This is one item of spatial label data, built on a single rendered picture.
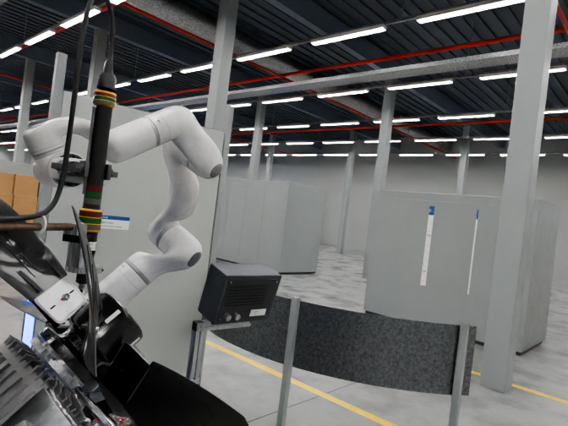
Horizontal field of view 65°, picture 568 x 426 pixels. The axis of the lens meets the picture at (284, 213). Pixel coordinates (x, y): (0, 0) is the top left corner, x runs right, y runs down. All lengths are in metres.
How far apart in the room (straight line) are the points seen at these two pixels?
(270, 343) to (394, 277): 4.62
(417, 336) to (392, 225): 4.71
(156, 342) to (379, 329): 1.50
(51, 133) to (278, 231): 9.76
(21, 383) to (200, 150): 0.82
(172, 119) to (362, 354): 1.85
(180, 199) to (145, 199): 1.48
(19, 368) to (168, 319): 2.43
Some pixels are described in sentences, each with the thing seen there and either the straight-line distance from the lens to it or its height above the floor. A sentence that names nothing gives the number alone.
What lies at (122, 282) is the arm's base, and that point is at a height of 1.16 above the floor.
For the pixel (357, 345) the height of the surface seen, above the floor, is 0.76.
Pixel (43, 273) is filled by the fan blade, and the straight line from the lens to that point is 0.93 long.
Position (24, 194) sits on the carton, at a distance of 9.15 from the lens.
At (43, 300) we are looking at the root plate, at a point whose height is 1.26.
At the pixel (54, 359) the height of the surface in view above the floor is 1.17.
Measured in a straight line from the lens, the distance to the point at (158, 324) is 3.21.
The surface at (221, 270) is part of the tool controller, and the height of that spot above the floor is 1.24.
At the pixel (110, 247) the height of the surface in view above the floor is 1.13.
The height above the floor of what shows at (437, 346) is 0.82.
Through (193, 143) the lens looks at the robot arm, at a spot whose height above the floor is 1.64.
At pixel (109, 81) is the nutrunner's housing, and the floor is 1.68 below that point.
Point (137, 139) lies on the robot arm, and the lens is 1.25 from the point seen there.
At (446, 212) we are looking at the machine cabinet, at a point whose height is 1.77.
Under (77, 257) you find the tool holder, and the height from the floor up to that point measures 1.33.
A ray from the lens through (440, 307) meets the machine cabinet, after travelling 7.00.
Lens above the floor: 1.46
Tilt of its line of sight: level
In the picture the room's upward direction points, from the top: 7 degrees clockwise
